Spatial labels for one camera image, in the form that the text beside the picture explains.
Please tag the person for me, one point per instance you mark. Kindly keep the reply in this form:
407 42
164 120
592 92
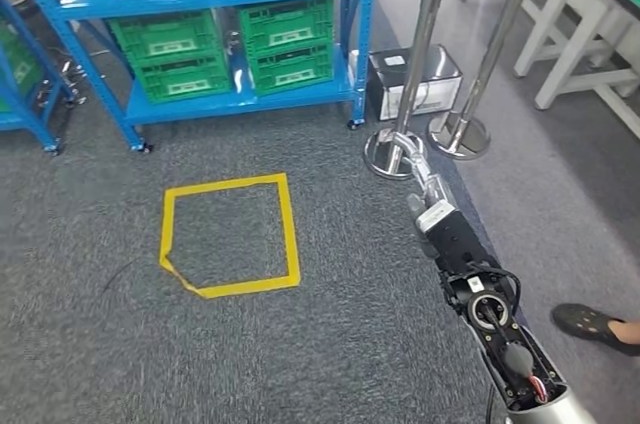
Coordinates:
580 325

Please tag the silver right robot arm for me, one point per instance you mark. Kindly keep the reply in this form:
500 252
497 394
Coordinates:
505 341

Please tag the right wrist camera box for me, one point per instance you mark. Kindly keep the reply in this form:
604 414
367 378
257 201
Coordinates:
455 235

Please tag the green plastic crate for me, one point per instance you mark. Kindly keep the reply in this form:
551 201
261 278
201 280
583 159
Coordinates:
287 43
20 70
170 56

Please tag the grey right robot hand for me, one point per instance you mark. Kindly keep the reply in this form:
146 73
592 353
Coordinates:
438 192

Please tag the white table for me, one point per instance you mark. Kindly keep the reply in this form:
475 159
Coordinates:
564 56

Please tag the black box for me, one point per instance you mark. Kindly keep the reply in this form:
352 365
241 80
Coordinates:
440 83

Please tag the chrome wheeled base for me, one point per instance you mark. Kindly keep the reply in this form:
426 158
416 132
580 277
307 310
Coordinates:
63 83

